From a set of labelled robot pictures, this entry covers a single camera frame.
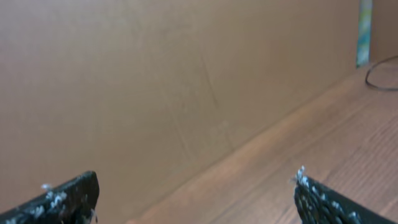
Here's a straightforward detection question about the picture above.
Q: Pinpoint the black usb cable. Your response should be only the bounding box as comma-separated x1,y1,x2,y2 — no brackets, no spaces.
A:
364,55,398,93

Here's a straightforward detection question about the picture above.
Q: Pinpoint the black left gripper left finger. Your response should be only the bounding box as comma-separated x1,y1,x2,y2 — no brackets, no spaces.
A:
1,171,100,224

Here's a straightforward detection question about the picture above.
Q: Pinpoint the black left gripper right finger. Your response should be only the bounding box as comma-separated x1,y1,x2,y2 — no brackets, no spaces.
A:
294,166,396,224

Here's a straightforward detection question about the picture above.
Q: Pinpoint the brown cardboard wall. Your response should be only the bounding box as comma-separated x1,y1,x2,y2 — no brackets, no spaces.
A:
1,1,397,223

